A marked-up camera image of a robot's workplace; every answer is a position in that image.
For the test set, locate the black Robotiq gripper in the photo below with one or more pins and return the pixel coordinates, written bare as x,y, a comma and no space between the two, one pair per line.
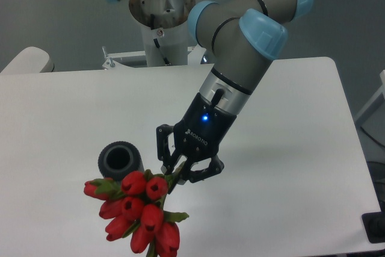
197,137

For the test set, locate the red tulip bouquet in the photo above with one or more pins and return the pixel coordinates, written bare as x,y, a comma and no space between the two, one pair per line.
135,208

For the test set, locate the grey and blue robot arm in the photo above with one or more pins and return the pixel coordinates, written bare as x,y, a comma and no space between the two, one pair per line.
245,36

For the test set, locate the dark grey ribbed vase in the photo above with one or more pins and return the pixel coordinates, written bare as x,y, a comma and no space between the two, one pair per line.
118,159

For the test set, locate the beige chair armrest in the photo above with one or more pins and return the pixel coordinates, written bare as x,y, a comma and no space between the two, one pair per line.
30,60

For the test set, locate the white metal base frame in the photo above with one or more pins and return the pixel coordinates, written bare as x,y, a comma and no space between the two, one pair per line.
137,59

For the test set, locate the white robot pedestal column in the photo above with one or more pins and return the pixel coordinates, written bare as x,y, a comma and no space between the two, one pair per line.
164,30

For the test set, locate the white furniture frame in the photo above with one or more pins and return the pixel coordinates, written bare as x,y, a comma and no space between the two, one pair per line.
367,110

